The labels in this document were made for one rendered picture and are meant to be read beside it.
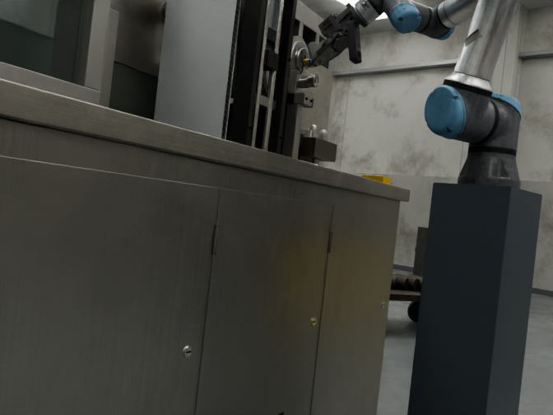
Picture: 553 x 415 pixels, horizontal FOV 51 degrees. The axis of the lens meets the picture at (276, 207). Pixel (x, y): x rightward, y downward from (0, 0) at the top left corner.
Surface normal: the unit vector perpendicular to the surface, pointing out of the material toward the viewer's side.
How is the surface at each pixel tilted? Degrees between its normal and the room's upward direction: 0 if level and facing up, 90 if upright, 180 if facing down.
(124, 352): 90
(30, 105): 90
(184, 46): 90
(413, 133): 90
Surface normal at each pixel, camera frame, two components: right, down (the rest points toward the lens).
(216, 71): -0.51, -0.06
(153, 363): 0.85, 0.10
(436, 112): -0.88, 0.03
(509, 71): -0.69, -0.08
